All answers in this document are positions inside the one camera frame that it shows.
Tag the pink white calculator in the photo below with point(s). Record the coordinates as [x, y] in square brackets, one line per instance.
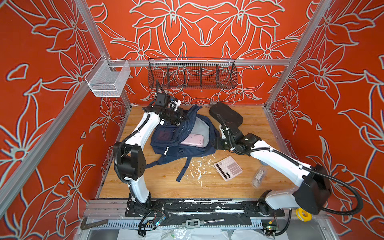
[228, 168]

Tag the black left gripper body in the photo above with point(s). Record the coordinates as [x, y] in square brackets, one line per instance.
[173, 116]

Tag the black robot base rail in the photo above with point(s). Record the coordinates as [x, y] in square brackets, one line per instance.
[249, 208]

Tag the black wire wall basket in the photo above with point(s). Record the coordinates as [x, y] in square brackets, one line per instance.
[192, 73]

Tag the yellow tape roll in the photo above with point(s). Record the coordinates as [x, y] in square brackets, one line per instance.
[303, 215]

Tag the pink pencil case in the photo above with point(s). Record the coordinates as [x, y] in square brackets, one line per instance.
[194, 140]

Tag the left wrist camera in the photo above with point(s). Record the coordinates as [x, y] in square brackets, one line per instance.
[166, 101]

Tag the grey blue glasses case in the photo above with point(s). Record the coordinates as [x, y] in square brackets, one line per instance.
[263, 163]

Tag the white wire mesh basket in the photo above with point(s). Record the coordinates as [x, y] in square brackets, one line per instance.
[108, 78]

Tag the navy blue student backpack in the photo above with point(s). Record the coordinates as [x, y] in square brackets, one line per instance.
[167, 140]

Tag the brown bent metal bar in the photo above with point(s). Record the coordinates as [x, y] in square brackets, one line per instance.
[85, 225]

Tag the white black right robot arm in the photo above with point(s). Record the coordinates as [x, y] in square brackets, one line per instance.
[312, 184]

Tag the black hard zip case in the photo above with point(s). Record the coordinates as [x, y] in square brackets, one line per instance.
[226, 116]

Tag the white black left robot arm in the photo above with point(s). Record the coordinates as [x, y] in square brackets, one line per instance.
[129, 159]

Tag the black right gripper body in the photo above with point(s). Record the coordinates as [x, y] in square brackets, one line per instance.
[221, 143]

